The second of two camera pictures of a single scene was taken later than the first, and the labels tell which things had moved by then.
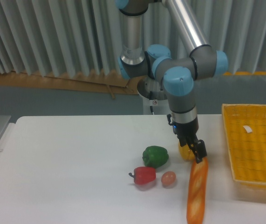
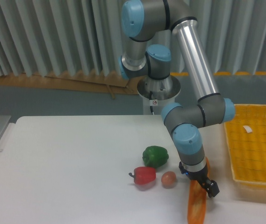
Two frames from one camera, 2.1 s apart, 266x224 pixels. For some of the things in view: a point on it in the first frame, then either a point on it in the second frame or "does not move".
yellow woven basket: x=255 y=135 does not move
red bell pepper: x=144 y=175 does not move
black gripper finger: x=199 y=149 -> x=213 y=190
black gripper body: x=186 y=132 -> x=201 y=176
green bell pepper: x=155 y=156 does not move
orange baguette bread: x=197 y=192 does not move
